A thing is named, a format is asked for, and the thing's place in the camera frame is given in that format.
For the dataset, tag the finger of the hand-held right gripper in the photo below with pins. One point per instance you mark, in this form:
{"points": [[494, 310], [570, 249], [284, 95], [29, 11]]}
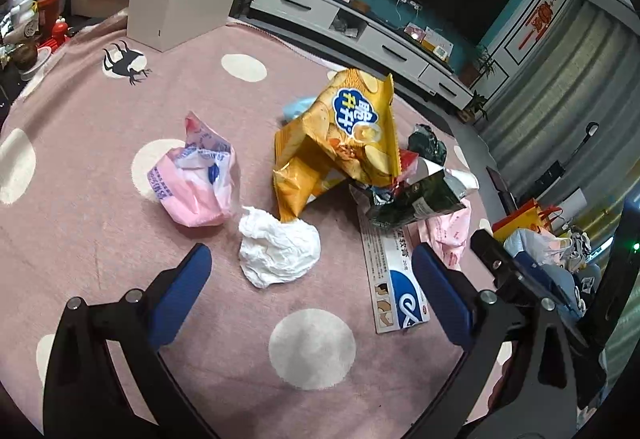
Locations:
{"points": [[506, 270]]}

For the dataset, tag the white tissue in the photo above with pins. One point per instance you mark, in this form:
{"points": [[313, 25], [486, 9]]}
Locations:
{"points": [[277, 246]]}

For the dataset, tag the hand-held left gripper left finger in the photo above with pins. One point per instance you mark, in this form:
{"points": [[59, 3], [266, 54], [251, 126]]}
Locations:
{"points": [[181, 291]]}

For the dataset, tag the red toy figurine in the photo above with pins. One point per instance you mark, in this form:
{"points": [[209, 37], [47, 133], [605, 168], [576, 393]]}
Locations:
{"points": [[61, 30]]}

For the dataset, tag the white television cabinet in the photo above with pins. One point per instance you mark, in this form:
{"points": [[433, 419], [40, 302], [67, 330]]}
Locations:
{"points": [[320, 9]]}

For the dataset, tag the black crumpled wrapper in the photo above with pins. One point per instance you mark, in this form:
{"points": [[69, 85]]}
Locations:
{"points": [[427, 144]]}

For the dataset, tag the red wall decoration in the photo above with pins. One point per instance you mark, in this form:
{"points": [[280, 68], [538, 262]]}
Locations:
{"points": [[541, 19]]}

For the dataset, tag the potted plant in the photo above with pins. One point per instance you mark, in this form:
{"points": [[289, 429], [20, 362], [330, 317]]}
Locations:
{"points": [[484, 59], [477, 106]]}

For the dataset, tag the grey curtain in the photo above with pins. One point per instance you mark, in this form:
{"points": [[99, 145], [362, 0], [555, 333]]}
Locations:
{"points": [[565, 109]]}

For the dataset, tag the blue face mask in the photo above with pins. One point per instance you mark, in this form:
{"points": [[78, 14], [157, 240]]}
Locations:
{"points": [[295, 109]]}

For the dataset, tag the brown round ornament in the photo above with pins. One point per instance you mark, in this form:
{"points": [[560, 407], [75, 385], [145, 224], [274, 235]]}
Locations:
{"points": [[26, 55]]}

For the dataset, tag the yellow chip bag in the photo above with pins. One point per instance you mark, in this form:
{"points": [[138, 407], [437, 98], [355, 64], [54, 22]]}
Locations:
{"points": [[345, 134]]}

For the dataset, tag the white plastic bag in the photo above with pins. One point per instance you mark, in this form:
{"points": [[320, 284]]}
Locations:
{"points": [[535, 246]]}

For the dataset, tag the pink polka dot blanket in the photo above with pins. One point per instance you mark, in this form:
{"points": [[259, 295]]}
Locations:
{"points": [[100, 199]]}

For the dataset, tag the white bowl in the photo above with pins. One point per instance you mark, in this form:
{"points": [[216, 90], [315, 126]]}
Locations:
{"points": [[40, 61]]}

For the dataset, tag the pink plastic bag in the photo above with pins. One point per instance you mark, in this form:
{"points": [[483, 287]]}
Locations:
{"points": [[192, 189]]}

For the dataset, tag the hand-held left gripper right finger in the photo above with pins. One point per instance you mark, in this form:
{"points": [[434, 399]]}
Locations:
{"points": [[442, 296]]}

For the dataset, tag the yellow pink card box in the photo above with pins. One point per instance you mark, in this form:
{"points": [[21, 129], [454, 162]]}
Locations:
{"points": [[430, 41]]}

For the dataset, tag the black floor lamp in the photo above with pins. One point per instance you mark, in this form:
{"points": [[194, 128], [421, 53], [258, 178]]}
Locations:
{"points": [[585, 144]]}

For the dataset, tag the dark green snack bag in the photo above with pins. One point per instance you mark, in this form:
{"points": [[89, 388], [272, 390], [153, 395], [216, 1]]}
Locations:
{"points": [[420, 199]]}

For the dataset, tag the white cardboard box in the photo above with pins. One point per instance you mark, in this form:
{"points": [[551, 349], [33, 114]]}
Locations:
{"points": [[175, 4]]}

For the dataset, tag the pink crumpled wrapper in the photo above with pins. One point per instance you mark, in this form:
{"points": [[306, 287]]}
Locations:
{"points": [[448, 235]]}

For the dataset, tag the white blue medicine box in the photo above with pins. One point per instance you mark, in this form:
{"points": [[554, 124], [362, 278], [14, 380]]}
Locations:
{"points": [[395, 269]]}

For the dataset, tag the yellow paper bag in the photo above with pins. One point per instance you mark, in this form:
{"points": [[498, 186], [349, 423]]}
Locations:
{"points": [[520, 219]]}

